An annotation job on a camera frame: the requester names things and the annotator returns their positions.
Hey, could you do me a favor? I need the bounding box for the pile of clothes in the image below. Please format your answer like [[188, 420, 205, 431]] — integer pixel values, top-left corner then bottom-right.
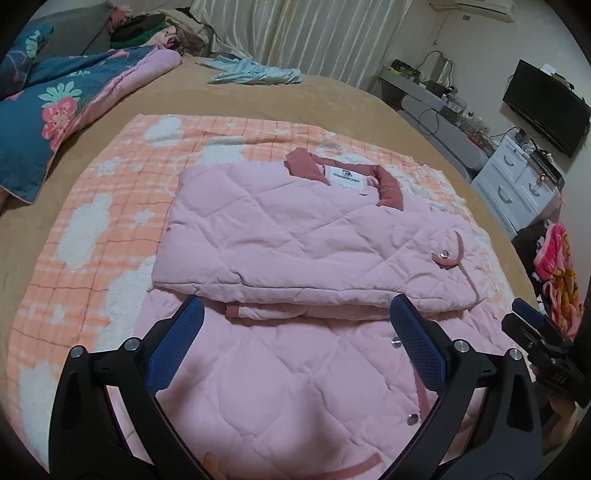
[[108, 4, 232, 58]]

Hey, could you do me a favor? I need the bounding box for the pink printed towel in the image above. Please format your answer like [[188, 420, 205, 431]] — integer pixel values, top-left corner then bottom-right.
[[533, 222, 585, 342]]

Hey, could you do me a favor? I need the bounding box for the white striped curtain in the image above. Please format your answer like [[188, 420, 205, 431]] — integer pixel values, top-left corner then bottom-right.
[[189, 0, 414, 88]]

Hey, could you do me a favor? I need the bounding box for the bed with tan cover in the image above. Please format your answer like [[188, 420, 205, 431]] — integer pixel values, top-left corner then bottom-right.
[[0, 58, 543, 416]]

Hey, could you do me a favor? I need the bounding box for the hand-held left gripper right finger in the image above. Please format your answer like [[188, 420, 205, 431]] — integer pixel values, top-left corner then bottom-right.
[[389, 294, 544, 480]]

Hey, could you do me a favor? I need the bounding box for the pink quilted jacket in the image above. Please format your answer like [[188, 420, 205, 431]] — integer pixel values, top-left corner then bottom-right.
[[104, 148, 532, 480]]

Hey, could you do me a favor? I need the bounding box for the orange plaid blanket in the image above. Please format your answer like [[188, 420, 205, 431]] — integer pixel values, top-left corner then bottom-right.
[[7, 113, 539, 462]]

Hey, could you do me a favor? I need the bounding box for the desk clutter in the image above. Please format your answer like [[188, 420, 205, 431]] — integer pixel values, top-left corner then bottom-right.
[[388, 51, 497, 148]]

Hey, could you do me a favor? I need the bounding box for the person's right hand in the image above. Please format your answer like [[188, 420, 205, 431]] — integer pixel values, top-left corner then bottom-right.
[[547, 396, 581, 450]]

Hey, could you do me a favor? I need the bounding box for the dark cloth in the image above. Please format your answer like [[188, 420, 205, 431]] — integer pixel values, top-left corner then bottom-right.
[[510, 226, 555, 296]]

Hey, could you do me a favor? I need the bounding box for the cabinet top clutter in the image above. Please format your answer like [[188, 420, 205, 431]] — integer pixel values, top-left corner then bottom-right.
[[510, 129, 566, 185]]

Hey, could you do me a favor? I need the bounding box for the white air conditioner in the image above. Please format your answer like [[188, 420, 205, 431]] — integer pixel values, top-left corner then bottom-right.
[[429, 0, 515, 23]]

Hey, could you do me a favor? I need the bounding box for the blue floral quilt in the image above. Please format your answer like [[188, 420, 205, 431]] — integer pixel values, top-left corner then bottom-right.
[[0, 23, 183, 206]]

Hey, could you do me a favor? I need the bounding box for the white drawer cabinet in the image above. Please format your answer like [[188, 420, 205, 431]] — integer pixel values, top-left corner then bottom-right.
[[470, 134, 564, 238]]

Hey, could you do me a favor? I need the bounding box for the black television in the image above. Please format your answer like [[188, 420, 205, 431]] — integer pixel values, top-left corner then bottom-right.
[[502, 59, 591, 160]]

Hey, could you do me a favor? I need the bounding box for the light blue cloth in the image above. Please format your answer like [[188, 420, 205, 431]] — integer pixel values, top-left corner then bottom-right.
[[198, 56, 303, 86]]

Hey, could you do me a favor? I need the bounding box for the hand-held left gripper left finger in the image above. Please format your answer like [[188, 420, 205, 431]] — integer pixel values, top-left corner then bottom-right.
[[48, 295, 218, 480]]

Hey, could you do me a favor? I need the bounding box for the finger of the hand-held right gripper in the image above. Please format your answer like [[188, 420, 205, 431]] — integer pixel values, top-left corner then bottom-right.
[[501, 313, 555, 358], [512, 298, 573, 344]]

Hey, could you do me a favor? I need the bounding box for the grey pillow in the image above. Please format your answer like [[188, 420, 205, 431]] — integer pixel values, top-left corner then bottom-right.
[[28, 4, 114, 58]]

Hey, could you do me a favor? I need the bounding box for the grey desk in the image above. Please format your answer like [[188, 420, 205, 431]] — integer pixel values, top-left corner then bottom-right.
[[376, 74, 497, 174]]

